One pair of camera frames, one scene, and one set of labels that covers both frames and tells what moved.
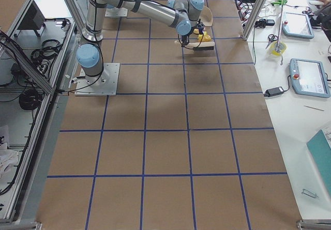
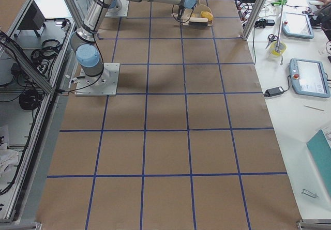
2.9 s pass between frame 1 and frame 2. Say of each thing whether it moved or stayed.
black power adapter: stayed
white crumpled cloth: stayed
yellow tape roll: stayed
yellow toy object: moved
